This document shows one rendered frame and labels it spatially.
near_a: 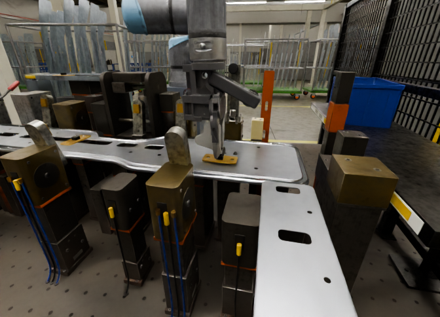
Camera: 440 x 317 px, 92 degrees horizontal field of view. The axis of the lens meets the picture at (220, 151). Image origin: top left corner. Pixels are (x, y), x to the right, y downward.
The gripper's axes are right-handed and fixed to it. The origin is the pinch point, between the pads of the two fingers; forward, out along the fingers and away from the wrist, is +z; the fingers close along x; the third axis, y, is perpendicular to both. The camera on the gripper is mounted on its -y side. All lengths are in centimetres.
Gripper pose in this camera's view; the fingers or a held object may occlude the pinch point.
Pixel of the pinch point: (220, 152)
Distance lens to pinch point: 51.4
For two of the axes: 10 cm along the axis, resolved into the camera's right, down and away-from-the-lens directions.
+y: -9.8, -0.7, 2.0
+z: 0.2, 9.2, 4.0
